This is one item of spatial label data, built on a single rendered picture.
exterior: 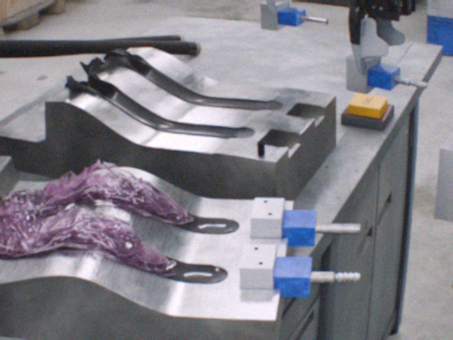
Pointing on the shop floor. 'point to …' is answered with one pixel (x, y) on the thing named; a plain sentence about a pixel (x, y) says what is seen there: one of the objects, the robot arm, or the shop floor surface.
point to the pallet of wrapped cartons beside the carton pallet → (26, 13)
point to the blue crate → (440, 33)
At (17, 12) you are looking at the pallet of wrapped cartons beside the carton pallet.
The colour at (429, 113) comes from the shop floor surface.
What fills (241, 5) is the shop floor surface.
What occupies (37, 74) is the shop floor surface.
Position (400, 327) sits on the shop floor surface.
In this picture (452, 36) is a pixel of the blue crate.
